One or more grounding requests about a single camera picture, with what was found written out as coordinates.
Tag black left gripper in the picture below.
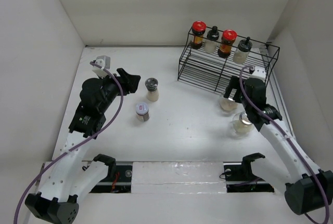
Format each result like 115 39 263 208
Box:
99 68 139 113

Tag round glass jar metal rim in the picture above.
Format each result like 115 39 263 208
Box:
219 94 238 112

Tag black knob cap salt bottle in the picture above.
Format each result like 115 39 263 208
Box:
233 36 252 64

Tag black pump cap salt bottle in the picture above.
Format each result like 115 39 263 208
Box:
204 26 220 54

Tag orange label jar red lid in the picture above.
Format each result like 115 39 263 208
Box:
217 30 237 59

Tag dark sauce jar red lid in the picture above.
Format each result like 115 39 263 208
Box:
190 21 207 49

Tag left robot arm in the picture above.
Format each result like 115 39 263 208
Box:
25 67 141 223

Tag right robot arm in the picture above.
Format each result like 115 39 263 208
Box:
224 76 332 217

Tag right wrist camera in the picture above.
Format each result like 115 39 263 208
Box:
249 66 266 81

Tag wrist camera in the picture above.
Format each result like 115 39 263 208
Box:
92 56 111 78
249 66 266 81

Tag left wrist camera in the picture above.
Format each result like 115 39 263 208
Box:
92 56 111 78

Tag black wire rack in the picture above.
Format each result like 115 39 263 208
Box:
177 29 280 94

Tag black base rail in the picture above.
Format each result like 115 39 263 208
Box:
91 162 275 194

